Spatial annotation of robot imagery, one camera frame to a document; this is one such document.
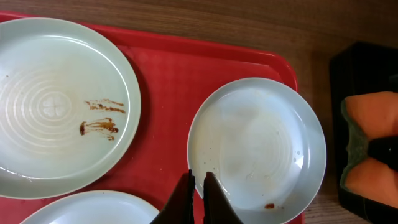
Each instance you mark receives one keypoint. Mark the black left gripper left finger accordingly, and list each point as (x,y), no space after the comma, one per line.
(179,207)

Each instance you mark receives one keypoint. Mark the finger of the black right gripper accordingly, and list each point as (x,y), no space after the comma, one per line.
(385,150)

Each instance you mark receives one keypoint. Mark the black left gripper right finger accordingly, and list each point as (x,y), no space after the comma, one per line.
(217,208)

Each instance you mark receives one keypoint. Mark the orange sponge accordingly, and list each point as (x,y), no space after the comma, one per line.
(371,171)

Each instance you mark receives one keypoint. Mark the light blue plate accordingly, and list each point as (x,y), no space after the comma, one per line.
(97,206)
(70,107)
(264,144)

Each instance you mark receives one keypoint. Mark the black rectangular tray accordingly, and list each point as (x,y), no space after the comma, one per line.
(360,69)

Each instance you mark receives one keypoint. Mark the light blue plate front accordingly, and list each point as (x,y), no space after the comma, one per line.
(97,206)

